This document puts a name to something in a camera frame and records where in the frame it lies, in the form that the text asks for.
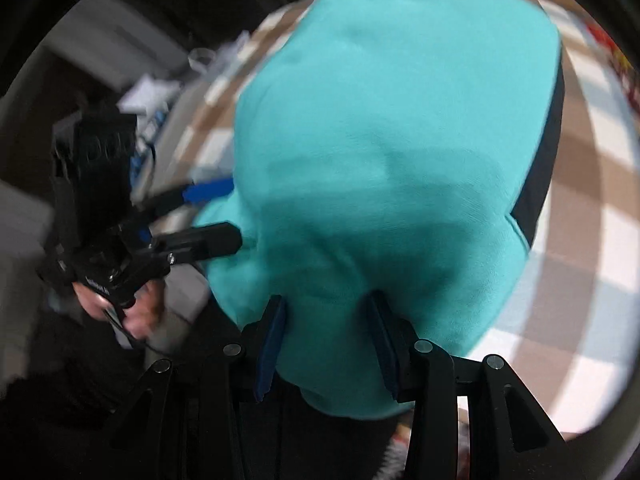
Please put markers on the white papers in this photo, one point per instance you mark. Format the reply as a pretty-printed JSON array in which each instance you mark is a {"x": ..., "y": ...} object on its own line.
[{"x": 147, "y": 92}]

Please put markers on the teal fleece jacket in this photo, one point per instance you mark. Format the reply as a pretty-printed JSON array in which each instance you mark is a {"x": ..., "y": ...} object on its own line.
[{"x": 380, "y": 160}]

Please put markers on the person's black pants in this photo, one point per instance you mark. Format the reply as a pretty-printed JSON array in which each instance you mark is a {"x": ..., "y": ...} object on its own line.
[{"x": 340, "y": 452}]

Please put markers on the person's left hand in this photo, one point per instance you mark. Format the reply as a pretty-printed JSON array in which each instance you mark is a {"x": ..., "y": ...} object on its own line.
[{"x": 145, "y": 312}]

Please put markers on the clear round cup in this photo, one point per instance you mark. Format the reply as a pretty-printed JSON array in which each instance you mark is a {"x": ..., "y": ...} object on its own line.
[{"x": 202, "y": 57}]

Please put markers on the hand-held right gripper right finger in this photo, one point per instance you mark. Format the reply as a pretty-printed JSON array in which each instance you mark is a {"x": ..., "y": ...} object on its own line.
[{"x": 387, "y": 350}]

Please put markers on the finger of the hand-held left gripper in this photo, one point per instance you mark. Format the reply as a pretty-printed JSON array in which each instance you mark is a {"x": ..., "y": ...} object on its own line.
[
  {"x": 207, "y": 191},
  {"x": 210, "y": 241}
]

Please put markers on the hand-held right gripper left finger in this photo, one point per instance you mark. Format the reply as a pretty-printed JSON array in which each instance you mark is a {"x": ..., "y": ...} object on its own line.
[{"x": 270, "y": 345}]

